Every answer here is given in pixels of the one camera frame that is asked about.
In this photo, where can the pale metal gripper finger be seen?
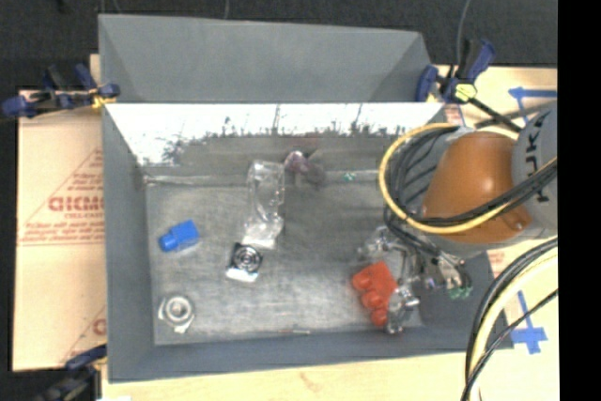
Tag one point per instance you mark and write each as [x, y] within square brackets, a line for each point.
[400, 307]
[378, 243]

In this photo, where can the red studded toy block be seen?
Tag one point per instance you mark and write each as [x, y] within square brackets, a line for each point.
[375, 286]

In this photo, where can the small green piece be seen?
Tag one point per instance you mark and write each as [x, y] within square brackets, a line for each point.
[348, 176]

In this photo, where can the grey metal bin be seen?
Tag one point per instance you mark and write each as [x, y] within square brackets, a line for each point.
[291, 277]

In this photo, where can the purple and dark toy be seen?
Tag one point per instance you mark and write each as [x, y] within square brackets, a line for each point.
[305, 166]

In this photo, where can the clear plastic bag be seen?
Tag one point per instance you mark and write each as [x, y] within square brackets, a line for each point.
[265, 202]

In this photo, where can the black round disc white card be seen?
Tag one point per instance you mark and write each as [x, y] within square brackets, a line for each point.
[245, 260]

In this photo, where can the blue toy block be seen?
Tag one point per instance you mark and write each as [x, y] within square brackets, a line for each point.
[180, 235]

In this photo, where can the brown cardboard board red print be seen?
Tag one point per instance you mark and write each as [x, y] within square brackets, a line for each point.
[56, 249]

